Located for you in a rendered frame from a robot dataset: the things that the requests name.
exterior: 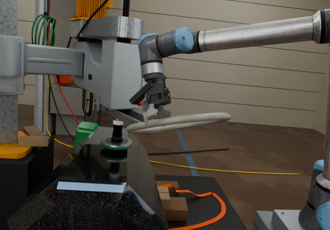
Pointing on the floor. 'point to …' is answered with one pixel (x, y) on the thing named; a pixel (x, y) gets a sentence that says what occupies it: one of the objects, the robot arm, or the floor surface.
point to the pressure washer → (85, 129)
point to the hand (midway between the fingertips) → (153, 127)
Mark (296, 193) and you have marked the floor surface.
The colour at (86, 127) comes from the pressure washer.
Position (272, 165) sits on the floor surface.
